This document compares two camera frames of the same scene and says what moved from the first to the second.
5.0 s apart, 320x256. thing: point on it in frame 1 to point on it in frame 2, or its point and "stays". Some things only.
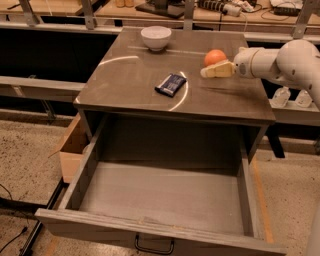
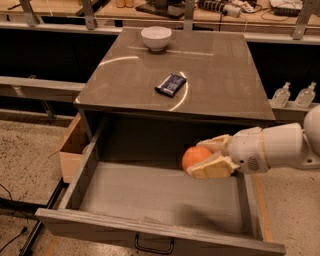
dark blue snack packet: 170,84 stays
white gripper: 242,64 to 246,150
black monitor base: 162,7 stays
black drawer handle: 153,250 stays
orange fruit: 214,56 to 194,155
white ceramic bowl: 156,37 stays
